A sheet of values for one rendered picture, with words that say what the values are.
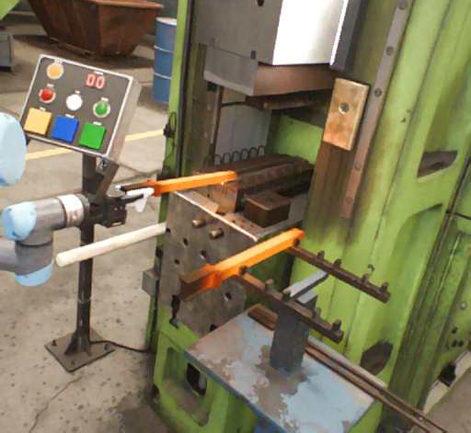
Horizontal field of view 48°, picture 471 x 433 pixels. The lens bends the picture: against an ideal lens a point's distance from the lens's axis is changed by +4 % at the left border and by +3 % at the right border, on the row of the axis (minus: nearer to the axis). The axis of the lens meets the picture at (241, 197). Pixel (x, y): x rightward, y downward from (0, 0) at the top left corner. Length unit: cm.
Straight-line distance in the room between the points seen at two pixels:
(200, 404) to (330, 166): 99
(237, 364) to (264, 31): 83
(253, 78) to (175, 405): 120
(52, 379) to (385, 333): 129
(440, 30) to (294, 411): 90
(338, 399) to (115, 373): 122
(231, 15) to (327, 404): 100
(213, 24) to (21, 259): 79
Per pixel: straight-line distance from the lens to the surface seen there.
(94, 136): 177
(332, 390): 131
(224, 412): 184
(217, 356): 132
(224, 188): 156
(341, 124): 141
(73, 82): 188
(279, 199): 153
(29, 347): 246
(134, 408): 218
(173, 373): 205
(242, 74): 145
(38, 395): 226
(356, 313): 156
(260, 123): 193
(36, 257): 124
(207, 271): 108
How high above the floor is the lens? 158
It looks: 24 degrees down
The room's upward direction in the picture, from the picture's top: 9 degrees clockwise
